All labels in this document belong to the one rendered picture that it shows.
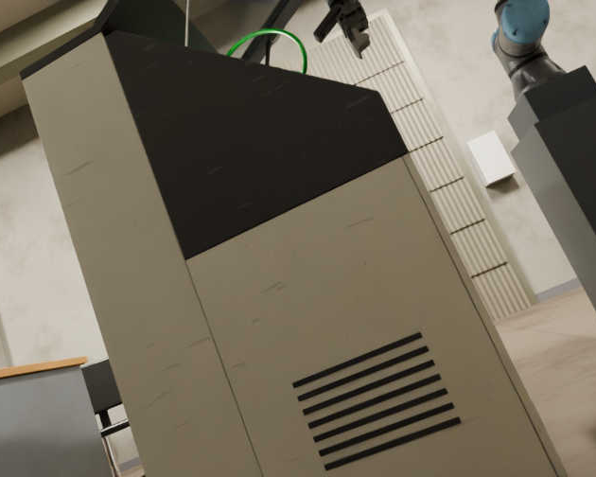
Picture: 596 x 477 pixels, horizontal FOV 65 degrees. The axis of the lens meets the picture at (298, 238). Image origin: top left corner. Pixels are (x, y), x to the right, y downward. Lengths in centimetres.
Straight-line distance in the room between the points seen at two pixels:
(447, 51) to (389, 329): 455
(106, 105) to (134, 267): 44
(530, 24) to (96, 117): 117
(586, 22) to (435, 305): 497
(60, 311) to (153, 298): 462
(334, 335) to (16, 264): 538
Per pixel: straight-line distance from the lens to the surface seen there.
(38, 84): 155
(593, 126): 149
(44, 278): 594
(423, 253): 103
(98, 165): 134
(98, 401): 369
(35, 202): 617
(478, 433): 107
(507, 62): 162
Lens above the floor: 51
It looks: 12 degrees up
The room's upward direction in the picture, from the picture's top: 23 degrees counter-clockwise
